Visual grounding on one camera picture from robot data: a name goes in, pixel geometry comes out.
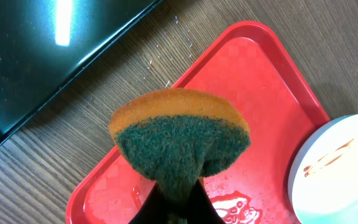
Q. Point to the light blue plate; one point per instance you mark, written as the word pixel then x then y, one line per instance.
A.
pixel 323 179

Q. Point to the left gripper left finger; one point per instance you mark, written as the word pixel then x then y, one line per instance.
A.
pixel 155 209

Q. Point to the black water tray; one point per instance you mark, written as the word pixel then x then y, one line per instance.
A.
pixel 45 44

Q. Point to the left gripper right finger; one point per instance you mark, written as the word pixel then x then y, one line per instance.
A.
pixel 199 209

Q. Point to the orange green sponge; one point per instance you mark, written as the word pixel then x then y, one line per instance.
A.
pixel 176 136

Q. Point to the red plastic tray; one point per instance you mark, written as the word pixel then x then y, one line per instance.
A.
pixel 249 67

